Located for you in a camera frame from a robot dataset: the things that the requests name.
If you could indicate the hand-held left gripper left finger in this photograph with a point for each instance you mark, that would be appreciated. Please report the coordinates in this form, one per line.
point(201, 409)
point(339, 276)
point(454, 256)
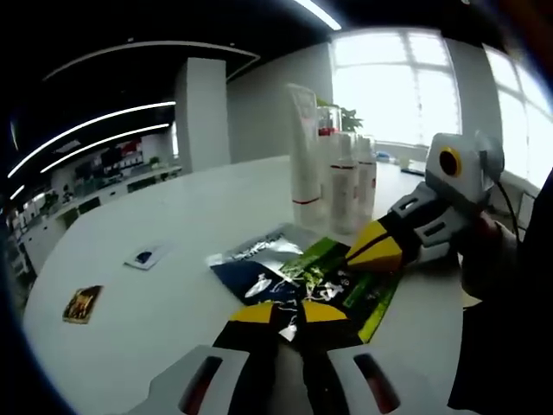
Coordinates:
point(242, 333)

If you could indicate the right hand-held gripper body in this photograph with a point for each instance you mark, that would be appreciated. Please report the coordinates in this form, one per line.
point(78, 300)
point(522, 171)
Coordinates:
point(466, 177)

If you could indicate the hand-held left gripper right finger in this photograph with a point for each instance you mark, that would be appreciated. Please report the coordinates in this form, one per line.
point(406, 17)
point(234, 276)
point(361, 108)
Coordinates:
point(332, 333)

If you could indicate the white skincare bottle red label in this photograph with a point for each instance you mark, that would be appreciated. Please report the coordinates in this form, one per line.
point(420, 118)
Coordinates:
point(367, 186)
point(343, 194)

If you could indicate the green foil snack packet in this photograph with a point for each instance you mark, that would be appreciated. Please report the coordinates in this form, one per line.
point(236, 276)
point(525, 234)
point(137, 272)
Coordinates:
point(250, 276)

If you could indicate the white skincare tube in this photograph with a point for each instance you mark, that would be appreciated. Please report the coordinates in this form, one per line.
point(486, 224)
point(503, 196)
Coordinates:
point(304, 164)

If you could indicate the small white skincare sachet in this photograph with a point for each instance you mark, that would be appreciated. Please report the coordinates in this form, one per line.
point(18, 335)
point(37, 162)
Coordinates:
point(147, 257)

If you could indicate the gold skincare sachet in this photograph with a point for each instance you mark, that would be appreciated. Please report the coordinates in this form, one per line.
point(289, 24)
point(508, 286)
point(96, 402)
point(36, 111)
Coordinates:
point(82, 302)

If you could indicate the person's right hand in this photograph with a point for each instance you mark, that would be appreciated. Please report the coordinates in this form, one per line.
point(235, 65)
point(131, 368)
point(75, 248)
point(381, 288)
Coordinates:
point(492, 238)

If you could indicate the white box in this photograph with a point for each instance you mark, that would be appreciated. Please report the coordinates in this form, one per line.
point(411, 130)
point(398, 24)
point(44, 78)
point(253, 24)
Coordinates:
point(412, 165)

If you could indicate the blue packet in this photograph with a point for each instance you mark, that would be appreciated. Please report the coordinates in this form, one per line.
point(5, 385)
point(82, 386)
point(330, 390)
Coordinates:
point(383, 155)

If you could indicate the large window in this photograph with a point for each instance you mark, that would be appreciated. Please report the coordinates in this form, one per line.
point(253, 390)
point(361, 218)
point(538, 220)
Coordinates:
point(397, 86)
point(518, 121)

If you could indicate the potted green plant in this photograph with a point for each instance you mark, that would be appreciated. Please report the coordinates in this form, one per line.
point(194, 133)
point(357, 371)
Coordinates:
point(351, 121)

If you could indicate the white workbench row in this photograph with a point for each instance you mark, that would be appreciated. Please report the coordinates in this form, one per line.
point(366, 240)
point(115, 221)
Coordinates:
point(108, 186)

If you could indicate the long ceiling light strip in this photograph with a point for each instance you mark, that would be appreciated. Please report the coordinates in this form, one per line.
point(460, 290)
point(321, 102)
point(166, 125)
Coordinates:
point(319, 13)

